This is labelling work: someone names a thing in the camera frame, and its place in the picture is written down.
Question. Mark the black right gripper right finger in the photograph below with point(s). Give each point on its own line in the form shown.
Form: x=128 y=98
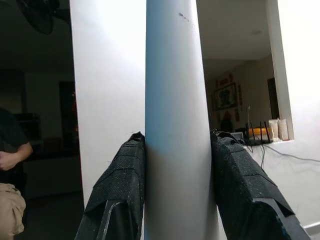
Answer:
x=237 y=187

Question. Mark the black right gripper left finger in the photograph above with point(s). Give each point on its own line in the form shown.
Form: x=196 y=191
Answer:
x=120 y=187

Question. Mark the black wifi router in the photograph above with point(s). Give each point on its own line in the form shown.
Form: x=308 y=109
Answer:
x=257 y=142

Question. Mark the white plastic container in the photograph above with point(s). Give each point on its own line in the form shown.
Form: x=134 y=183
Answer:
x=273 y=130
x=283 y=130

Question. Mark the person in dark shirt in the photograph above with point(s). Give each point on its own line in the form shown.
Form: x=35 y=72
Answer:
x=10 y=130

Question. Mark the white plastic table leg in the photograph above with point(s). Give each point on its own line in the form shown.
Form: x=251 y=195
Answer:
x=175 y=100

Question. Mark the yellow box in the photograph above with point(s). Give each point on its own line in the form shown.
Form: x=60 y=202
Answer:
x=257 y=131

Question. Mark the framed picture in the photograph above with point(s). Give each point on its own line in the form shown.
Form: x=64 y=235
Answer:
x=225 y=97

